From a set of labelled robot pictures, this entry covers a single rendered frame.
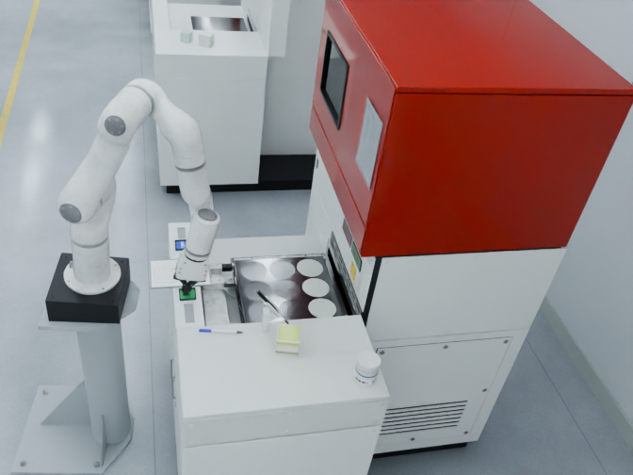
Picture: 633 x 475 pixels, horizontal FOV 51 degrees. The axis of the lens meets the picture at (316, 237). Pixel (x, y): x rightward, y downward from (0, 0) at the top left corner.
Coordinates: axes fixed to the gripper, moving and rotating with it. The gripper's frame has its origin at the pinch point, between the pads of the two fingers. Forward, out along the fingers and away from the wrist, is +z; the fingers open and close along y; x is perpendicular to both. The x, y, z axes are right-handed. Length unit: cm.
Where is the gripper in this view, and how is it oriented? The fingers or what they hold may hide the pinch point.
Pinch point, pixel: (186, 287)
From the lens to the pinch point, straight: 228.2
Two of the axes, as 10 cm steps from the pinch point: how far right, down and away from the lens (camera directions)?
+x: 2.1, 6.3, -7.5
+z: -3.2, 7.7, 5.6
